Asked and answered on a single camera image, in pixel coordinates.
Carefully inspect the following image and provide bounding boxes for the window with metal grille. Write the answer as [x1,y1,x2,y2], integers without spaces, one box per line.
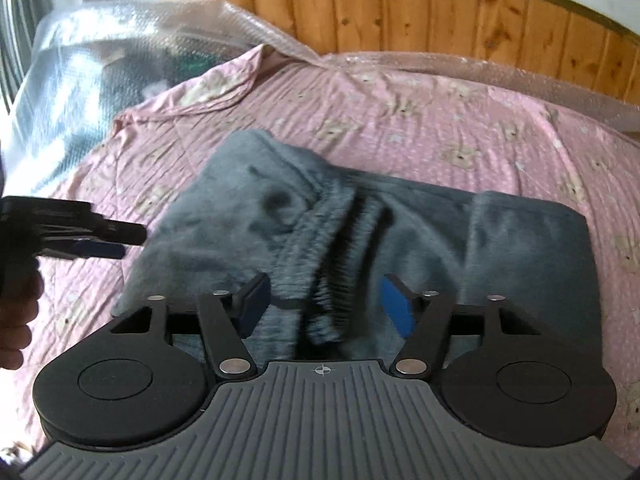
[0,0,57,107]

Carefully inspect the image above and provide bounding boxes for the clear bubble wrap cover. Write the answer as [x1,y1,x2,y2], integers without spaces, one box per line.
[10,0,640,181]

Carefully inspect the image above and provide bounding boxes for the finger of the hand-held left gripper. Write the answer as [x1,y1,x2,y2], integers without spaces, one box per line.
[42,239,127,261]
[91,219,149,247]

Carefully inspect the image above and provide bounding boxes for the person's left hand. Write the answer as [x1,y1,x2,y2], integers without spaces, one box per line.
[0,266,45,372]

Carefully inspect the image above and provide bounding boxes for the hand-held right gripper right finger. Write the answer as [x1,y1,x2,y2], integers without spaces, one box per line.
[379,274,546,380]

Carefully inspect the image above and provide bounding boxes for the pink printed bed sheet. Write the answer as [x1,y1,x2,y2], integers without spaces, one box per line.
[12,45,640,461]

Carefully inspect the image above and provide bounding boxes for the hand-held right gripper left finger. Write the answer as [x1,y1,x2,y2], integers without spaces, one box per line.
[107,272,273,380]

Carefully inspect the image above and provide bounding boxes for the grey pants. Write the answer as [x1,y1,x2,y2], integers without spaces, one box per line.
[112,129,603,361]

